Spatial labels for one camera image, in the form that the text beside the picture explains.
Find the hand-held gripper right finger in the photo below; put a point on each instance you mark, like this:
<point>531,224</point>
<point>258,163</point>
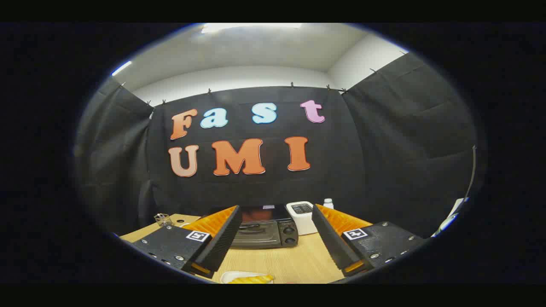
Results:
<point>330,238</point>

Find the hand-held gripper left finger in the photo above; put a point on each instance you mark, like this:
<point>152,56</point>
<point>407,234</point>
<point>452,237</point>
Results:
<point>222,243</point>

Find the black toaster oven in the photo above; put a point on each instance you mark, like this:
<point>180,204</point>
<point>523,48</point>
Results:
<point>264,233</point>

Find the yellow croissant bread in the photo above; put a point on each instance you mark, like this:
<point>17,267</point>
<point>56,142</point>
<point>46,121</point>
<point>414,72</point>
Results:
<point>251,280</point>

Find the white bread toaster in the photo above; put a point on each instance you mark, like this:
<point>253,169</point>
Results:
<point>300,221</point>

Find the white rectangular plate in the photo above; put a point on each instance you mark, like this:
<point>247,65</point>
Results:
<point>232,275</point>

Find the white bottle with green label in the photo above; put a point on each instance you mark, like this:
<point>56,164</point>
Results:
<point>328,204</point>

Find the black backdrop cloth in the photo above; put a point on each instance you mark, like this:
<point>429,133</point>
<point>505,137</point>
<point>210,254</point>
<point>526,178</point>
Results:
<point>362,149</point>

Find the white side shelf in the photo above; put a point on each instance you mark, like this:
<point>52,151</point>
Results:
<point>451,215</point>

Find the thin upright pole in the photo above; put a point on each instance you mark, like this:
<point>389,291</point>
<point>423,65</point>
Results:
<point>472,170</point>

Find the ceiling light panel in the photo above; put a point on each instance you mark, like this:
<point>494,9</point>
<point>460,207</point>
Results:
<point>121,68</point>
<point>251,27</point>

